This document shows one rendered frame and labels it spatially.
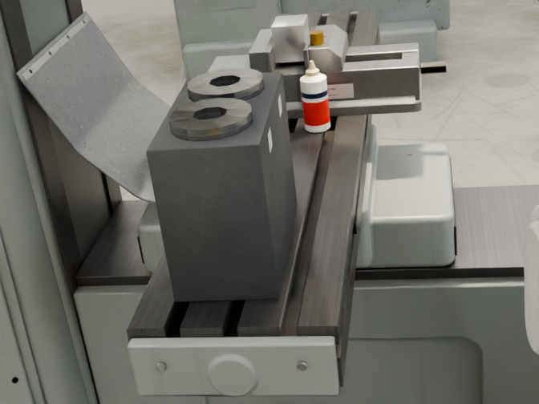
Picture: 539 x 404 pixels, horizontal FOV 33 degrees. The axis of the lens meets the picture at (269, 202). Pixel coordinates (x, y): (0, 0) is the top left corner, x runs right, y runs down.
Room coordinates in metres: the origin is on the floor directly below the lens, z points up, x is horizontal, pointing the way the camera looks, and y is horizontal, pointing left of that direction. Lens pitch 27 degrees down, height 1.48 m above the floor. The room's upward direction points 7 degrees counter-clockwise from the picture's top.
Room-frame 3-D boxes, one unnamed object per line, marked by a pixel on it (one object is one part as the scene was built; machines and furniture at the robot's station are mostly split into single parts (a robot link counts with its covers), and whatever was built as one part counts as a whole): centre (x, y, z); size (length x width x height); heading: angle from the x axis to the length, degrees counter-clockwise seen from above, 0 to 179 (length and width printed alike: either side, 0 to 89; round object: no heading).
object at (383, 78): (1.45, -0.10, 0.98); 0.35 x 0.15 x 0.11; 78
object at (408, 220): (1.37, -0.05, 0.78); 0.50 x 0.35 x 0.12; 79
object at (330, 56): (1.44, -0.12, 1.01); 0.12 x 0.06 x 0.04; 168
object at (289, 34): (1.45, -0.07, 1.03); 0.06 x 0.05 x 0.06; 168
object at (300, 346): (1.40, -0.06, 0.89); 1.24 x 0.23 x 0.08; 169
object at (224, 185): (0.97, 0.04, 1.02); 0.22 x 0.12 x 0.20; 170
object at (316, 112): (1.33, -0.09, 0.98); 0.04 x 0.04 x 0.11
